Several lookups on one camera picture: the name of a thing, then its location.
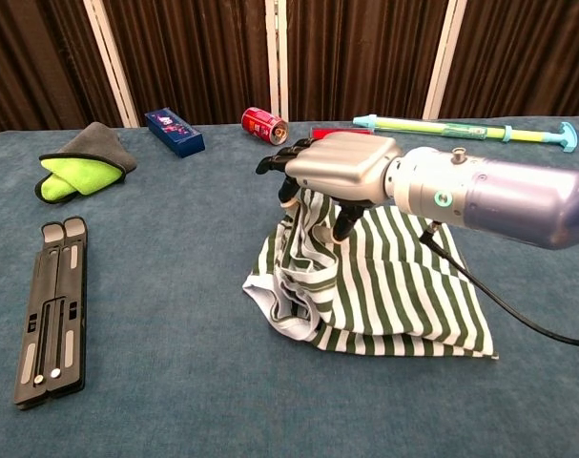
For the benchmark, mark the black folding laptop stand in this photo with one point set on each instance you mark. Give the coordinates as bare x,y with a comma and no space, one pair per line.
50,286

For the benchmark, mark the red soda can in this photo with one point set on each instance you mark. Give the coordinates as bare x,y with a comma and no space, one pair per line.
258,121

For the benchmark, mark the green white striped T-shirt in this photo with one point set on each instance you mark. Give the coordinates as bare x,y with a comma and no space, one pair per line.
389,296

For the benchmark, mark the green grey microfiber cloth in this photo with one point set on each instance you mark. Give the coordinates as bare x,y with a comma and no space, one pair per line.
79,176

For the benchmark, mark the dark blue rectangular box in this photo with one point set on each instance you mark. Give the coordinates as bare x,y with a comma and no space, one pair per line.
179,136

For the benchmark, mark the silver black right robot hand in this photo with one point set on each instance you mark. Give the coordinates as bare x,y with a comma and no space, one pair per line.
341,164

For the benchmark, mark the green blue toy water pump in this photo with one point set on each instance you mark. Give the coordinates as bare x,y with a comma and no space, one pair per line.
413,125

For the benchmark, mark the white partition frame post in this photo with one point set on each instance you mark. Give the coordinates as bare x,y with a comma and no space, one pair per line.
441,57
111,62
270,57

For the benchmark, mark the dark brown pleated curtain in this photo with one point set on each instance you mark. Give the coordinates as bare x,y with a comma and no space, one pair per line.
523,52
31,57
360,52
189,52

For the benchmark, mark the red ink pad case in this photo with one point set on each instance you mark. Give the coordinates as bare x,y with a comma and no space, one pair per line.
324,132

